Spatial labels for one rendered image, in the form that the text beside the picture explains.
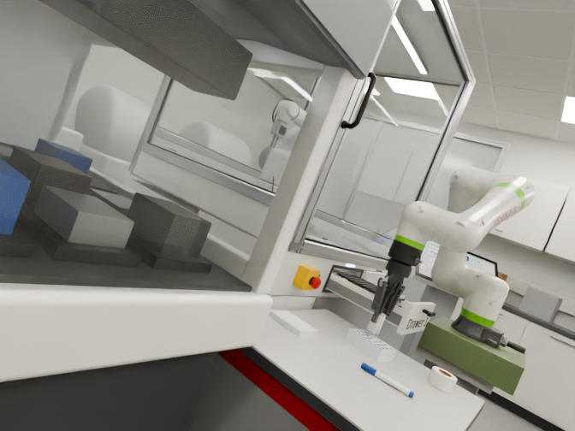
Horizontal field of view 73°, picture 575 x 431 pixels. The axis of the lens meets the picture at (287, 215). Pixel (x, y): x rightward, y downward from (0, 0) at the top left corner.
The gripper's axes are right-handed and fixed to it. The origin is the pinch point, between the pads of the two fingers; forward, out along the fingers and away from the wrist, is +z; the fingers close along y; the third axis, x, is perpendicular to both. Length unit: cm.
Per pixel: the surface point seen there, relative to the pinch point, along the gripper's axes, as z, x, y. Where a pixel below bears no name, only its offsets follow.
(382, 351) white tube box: 4.4, -9.0, -6.4
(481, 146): -115, 78, 176
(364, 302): -1.7, 12.8, 9.4
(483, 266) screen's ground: -31, 28, 135
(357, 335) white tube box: 4.7, 0.0, -7.1
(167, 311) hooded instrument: -5, -15, -80
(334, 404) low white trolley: 7.8, -22.9, -42.5
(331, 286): -1.4, 26.5, 6.6
